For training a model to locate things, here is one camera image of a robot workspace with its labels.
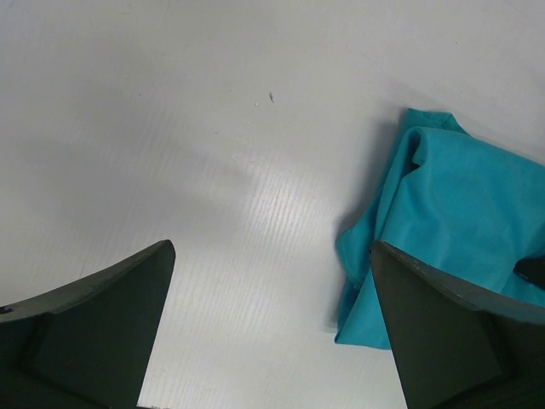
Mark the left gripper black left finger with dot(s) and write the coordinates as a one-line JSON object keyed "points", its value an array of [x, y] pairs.
{"points": [[86, 344]]}

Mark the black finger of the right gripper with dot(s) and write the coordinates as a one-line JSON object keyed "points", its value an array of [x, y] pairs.
{"points": [[532, 269]]}

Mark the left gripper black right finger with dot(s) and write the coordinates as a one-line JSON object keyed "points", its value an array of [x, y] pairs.
{"points": [[456, 344]]}

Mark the teal t shirt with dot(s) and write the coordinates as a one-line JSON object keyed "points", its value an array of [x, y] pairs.
{"points": [[455, 202]]}

